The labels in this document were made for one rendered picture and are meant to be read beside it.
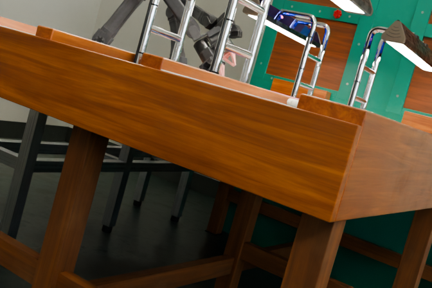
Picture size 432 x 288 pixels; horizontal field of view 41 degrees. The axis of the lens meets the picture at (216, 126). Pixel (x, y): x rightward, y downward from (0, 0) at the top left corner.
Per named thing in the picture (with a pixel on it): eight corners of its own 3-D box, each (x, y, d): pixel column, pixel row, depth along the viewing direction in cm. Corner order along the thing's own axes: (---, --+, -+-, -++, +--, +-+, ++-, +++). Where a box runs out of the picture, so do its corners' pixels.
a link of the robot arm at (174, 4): (203, 33, 234) (158, -31, 231) (204, 31, 225) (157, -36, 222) (179, 51, 234) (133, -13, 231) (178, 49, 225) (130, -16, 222)
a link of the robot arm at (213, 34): (227, 42, 235) (212, 16, 234) (228, 41, 226) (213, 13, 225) (201, 56, 235) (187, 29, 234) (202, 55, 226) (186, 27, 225)
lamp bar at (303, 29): (241, 12, 226) (246, -7, 226) (305, 45, 279) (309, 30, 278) (259, 15, 222) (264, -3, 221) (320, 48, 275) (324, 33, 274)
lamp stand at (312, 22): (247, 110, 245) (276, 6, 242) (268, 116, 262) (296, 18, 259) (287, 122, 235) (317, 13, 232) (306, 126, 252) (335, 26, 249)
